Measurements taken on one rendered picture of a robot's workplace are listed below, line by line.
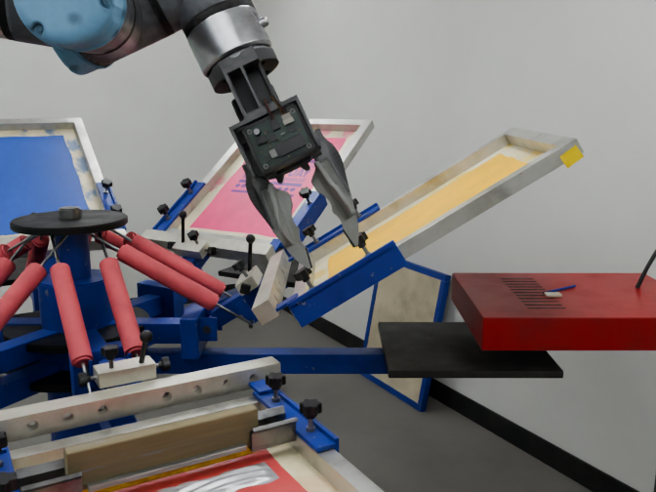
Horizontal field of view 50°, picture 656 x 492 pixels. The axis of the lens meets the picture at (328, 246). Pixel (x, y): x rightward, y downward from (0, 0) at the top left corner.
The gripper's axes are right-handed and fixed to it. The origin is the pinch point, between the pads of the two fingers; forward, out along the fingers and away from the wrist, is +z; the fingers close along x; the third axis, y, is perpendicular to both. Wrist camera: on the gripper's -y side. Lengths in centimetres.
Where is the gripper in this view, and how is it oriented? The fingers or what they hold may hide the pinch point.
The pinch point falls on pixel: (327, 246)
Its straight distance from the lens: 71.3
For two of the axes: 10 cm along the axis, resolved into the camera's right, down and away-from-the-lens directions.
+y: -0.2, -0.1, -10.0
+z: 4.3, 9.0, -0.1
